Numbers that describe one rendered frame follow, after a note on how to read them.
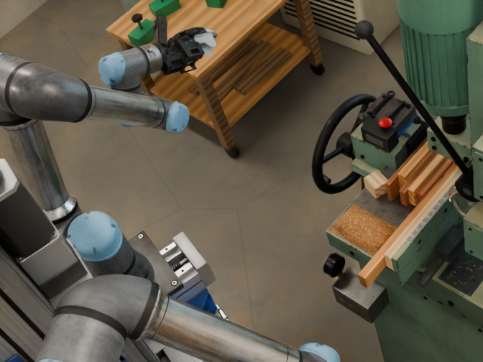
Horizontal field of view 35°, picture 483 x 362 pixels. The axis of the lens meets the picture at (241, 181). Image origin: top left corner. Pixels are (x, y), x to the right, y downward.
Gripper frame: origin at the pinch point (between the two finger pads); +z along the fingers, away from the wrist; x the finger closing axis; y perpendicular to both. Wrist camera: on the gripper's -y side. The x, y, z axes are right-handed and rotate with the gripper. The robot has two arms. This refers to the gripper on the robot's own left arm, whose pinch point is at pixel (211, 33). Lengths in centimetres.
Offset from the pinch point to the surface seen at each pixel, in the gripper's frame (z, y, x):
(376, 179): 1, 61, 16
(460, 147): 6, 69, 37
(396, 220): -2, 72, 16
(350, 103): 13.2, 39.4, 12.5
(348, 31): 124, -25, -68
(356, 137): 5, 49, 15
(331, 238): -12, 67, 6
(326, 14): 120, -38, -69
